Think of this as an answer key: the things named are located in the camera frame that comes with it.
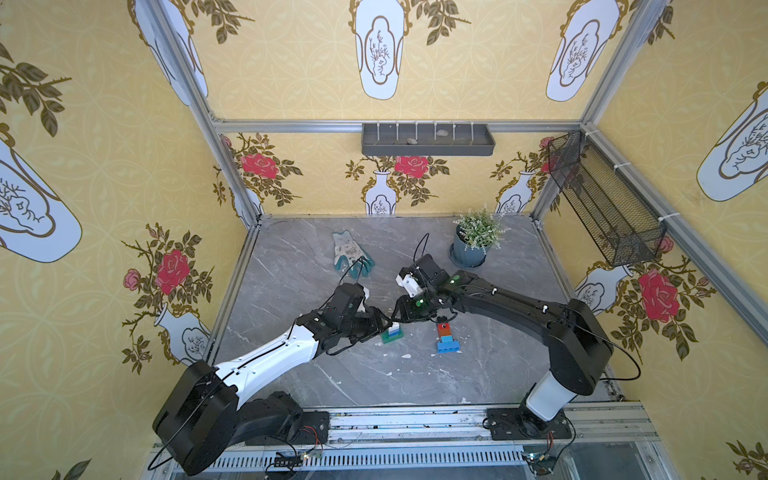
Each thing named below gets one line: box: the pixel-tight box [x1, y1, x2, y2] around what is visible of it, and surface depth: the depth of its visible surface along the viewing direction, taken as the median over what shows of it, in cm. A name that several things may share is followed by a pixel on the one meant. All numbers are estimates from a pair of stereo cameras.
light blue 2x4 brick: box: [437, 340, 461, 354], surface depth 87 cm
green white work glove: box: [332, 230, 375, 279], surface depth 109 cm
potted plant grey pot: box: [449, 225, 491, 269], surface depth 105 cm
